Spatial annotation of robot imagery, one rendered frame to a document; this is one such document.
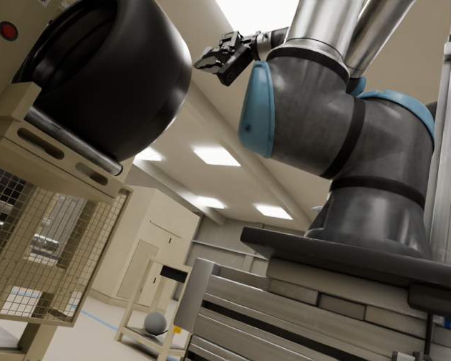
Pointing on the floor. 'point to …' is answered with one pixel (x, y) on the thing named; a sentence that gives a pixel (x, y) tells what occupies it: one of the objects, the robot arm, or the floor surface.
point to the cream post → (21, 16)
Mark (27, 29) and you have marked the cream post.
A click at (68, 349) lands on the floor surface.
